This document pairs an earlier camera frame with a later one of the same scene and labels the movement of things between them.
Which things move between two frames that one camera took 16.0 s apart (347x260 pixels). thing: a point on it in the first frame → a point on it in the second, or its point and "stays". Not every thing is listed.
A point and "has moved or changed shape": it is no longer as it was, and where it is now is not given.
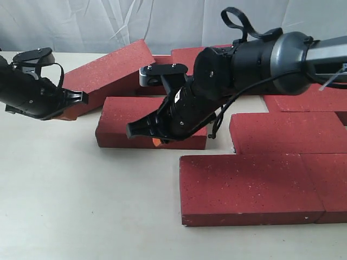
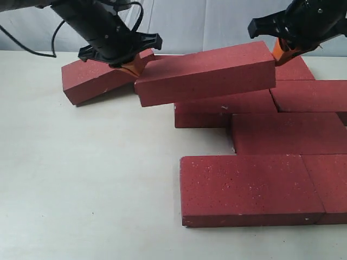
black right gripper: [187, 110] → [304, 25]
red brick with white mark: [117, 112] → [217, 112]
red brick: [116, 74] has moved or changed shape
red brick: [328, 171] stays
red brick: [288, 132] stays
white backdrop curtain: [105, 26] stays
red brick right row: [332, 98] stays
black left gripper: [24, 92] → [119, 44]
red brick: [244, 189] stays
